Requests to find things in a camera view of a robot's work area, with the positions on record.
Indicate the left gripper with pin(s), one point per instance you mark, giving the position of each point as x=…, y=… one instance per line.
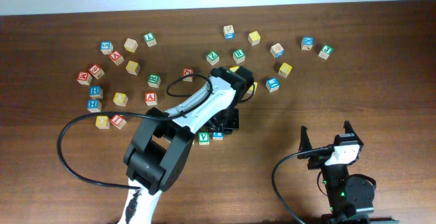
x=224, y=124

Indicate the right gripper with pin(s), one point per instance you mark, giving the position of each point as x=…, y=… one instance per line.
x=320, y=159

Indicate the blue P block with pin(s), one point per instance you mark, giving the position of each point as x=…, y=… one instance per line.
x=217, y=136

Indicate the green V block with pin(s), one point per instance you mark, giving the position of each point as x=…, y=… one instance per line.
x=203, y=138

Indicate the green r block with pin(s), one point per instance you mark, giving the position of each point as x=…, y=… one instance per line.
x=239, y=56
x=154, y=81

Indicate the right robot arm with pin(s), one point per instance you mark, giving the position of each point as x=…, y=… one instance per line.
x=350, y=196

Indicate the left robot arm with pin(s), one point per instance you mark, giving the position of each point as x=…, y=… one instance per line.
x=160, y=147

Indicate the yellow block cluster lower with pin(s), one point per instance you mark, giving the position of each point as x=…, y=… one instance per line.
x=252, y=88

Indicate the yellow block cluster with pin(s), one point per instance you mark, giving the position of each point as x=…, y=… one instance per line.
x=234, y=68
x=252, y=88

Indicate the yellow block cluster left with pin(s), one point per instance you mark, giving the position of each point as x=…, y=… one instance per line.
x=234, y=68

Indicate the blue E block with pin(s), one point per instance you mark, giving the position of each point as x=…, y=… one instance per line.
x=272, y=84

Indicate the red O block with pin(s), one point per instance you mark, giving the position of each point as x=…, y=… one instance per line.
x=187, y=77

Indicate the green Z block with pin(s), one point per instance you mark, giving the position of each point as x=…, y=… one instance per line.
x=212, y=58

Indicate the yellow block right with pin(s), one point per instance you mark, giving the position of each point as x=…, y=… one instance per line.
x=284, y=70

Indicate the red A block lower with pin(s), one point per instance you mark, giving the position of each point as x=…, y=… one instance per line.
x=151, y=98

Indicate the red a block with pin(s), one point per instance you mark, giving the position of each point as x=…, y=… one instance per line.
x=116, y=57
x=151, y=98

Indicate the wood block blue side right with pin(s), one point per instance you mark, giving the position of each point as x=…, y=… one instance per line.
x=277, y=50

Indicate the wood block blue side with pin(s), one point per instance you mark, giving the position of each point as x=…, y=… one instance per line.
x=277, y=50
x=228, y=32

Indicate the green J block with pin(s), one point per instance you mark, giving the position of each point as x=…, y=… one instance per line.
x=325, y=52

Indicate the yellow block top centre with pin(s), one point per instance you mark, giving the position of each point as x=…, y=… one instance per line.
x=254, y=38

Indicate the blue X block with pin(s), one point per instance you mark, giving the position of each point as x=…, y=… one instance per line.
x=307, y=43

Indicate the yellow block upper left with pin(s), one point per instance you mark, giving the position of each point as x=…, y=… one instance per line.
x=133, y=68

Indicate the red I block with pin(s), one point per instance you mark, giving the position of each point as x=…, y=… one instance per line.
x=118, y=121

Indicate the yellow block middle left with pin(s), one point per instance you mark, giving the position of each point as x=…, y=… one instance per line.
x=120, y=99

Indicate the green L block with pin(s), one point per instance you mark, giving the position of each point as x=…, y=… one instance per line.
x=150, y=39

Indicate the plain wood yellow-side block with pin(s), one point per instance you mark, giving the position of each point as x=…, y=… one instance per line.
x=131, y=45

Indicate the yellow D block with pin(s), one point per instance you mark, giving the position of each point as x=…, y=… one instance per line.
x=102, y=122

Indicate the red A block upper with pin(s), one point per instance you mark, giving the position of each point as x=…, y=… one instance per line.
x=116, y=57

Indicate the blue H block lower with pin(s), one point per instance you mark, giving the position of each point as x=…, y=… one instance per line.
x=94, y=105

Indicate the blue h block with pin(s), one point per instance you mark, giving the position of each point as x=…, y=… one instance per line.
x=94, y=105
x=96, y=92

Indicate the blue H block upper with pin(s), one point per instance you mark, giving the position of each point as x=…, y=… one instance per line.
x=96, y=92

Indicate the blue number 5 block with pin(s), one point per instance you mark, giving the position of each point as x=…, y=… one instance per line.
x=106, y=47

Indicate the red 9 block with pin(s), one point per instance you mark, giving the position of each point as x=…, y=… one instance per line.
x=96, y=71

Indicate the red M block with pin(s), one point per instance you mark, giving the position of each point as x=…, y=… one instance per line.
x=84, y=78

